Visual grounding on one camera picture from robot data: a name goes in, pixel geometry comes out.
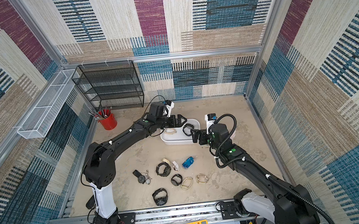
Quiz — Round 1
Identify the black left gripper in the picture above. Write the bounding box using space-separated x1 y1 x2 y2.
157 115 190 131

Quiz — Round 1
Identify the black rugged digital watch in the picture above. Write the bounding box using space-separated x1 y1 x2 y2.
182 123 194 137

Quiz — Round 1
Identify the cream round face watch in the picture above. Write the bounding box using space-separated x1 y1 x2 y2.
164 128 177 135

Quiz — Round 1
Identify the translucent blue watch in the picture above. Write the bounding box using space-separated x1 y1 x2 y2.
182 157 194 169

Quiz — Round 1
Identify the silver metal link watch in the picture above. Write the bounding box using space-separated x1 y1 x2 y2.
144 170 152 185

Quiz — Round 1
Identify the black dial watch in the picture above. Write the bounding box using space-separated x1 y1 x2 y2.
133 170 146 184

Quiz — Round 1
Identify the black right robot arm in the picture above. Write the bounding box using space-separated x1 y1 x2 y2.
190 123 323 224

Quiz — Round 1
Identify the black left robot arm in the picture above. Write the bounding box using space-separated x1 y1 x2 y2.
82 100 187 224

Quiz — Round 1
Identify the white plastic storage box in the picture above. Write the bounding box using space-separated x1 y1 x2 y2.
160 119 200 145

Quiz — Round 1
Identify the rose gold white watch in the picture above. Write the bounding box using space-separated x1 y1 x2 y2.
172 161 180 171

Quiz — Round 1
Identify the large black sport watch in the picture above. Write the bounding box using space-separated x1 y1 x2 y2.
156 162 171 177

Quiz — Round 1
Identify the black slim band watch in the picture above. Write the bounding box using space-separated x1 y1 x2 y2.
171 174 183 187

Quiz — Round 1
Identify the black chunky watch front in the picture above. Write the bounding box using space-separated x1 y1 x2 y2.
152 188 168 206

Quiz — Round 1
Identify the red pen cup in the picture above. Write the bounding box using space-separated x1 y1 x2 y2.
98 109 117 131

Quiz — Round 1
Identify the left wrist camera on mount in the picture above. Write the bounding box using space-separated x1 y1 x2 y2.
165 100 175 117

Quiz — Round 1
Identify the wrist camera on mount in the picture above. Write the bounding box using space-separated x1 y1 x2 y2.
165 100 175 117
204 113 217 134

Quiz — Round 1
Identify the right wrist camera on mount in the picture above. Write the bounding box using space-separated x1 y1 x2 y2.
204 113 217 134

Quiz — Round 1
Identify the beige strap steel watch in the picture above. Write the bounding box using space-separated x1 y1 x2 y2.
162 158 172 166

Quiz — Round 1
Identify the black wire shelf rack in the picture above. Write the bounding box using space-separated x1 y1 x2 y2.
71 60 145 111

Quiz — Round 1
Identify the black corrugated cable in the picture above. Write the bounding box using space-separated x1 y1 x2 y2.
210 106 336 224

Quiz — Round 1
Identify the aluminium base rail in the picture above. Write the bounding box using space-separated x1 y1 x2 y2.
38 191 312 224

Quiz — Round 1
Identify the white mesh wall basket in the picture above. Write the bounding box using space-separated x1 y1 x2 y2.
17 69 75 139

